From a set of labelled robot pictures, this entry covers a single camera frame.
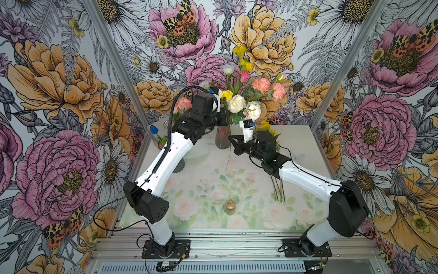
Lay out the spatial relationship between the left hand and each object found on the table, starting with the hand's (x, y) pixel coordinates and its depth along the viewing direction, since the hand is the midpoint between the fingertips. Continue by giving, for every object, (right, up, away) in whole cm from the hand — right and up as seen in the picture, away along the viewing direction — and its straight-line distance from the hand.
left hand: (228, 118), depth 74 cm
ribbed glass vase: (-26, -23, +23) cm, 42 cm away
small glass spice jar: (+1, -38, +4) cm, 38 cm away
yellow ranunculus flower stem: (+29, -38, +17) cm, 50 cm away
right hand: (0, -9, +5) cm, 11 cm away
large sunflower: (+24, 0, +35) cm, 42 cm away
